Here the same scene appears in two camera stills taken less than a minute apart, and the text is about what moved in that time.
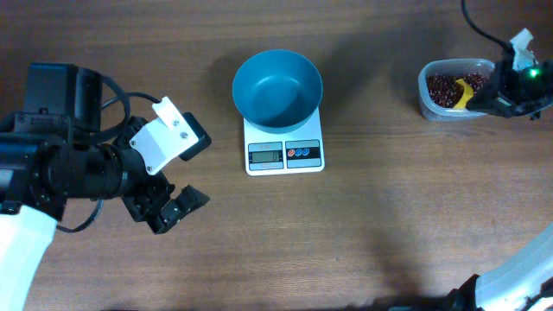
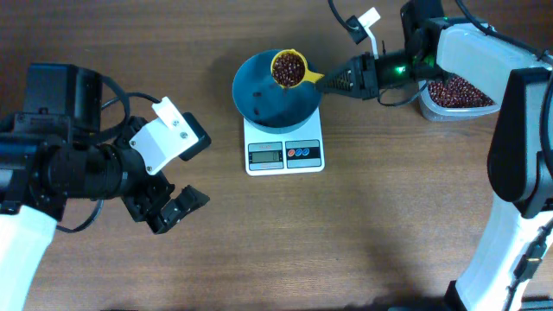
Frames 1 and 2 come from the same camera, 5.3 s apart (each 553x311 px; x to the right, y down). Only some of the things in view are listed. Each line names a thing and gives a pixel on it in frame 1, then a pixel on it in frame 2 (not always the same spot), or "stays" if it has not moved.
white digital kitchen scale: x=301 y=150 stays
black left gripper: x=201 y=205 stays
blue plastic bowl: x=276 y=91 stays
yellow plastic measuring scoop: x=467 y=93 to x=289 y=68
